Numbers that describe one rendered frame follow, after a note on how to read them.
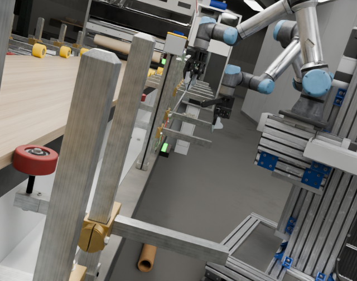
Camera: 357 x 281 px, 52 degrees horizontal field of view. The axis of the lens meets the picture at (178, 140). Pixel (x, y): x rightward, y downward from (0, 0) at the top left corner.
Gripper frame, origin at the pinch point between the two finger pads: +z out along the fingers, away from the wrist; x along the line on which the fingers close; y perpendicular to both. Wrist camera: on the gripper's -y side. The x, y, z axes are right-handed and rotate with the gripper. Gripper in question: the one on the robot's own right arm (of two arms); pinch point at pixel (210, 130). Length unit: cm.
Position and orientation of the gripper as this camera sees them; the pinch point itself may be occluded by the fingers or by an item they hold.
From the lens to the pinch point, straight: 196.6
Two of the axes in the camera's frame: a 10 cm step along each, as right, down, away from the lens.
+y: 9.7, 2.6, 0.1
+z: -2.6, 9.4, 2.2
